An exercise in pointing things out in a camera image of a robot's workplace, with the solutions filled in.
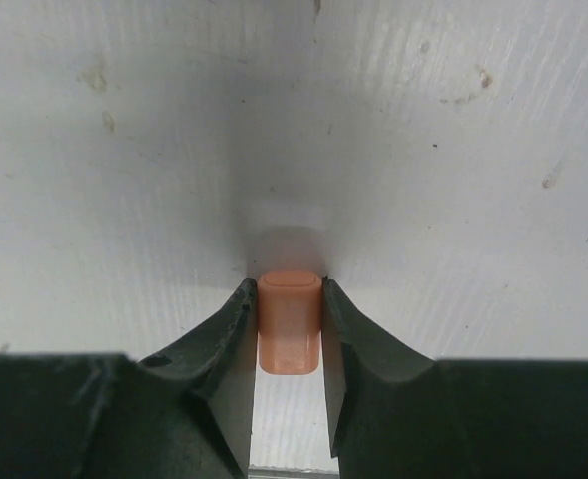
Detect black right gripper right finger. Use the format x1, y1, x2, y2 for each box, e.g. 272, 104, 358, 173
321, 279, 588, 478

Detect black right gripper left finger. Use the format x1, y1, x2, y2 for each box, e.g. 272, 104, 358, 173
0, 279, 257, 478

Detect orange capped grey highlighter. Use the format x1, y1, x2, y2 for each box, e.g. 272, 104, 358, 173
258, 270, 322, 375

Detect aluminium table edge rail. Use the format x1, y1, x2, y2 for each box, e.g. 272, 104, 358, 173
248, 466, 340, 479

